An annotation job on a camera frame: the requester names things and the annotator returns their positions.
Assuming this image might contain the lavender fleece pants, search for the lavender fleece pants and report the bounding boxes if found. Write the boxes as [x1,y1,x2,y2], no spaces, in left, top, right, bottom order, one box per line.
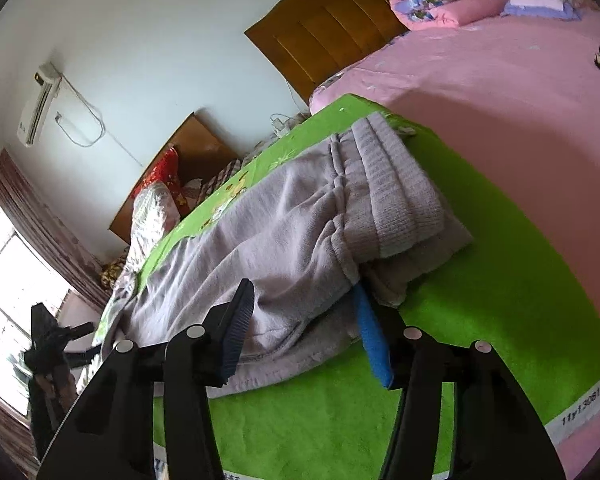
[107,113,471,396]

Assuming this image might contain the folded lavender cloth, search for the folded lavender cloth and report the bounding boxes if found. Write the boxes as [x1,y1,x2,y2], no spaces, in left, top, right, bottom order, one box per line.
[502,0,582,21]

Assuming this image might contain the pink bed sheet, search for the pink bed sheet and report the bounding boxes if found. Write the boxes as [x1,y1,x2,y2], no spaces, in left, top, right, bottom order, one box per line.
[308,0,600,480]

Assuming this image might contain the dark red curtain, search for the dark red curtain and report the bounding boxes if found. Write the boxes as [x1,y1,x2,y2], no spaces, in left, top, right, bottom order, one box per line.
[0,151,108,478]

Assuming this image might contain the yellow brown striped cushion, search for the yellow brown striped cushion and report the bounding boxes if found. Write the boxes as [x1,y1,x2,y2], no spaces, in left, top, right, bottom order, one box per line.
[99,248,129,292]

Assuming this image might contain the pale pink patterned quilt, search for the pale pink patterned quilt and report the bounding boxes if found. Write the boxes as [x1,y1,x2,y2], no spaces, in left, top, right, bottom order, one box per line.
[93,181,181,354]

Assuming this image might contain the plaid checked bed sheet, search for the plaid checked bed sheet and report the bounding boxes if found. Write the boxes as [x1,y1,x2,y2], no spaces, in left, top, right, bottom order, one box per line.
[182,159,242,210]

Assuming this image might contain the red patterned pillow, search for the red patterned pillow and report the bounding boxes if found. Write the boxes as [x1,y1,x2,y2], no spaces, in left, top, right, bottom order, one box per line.
[132,145,190,218]

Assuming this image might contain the dark wooden headboard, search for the dark wooden headboard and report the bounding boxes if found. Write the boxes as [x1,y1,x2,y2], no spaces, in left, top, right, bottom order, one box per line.
[245,0,406,101]

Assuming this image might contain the white air conditioner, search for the white air conditioner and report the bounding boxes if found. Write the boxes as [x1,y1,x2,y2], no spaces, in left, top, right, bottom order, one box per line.
[17,62,62,148]

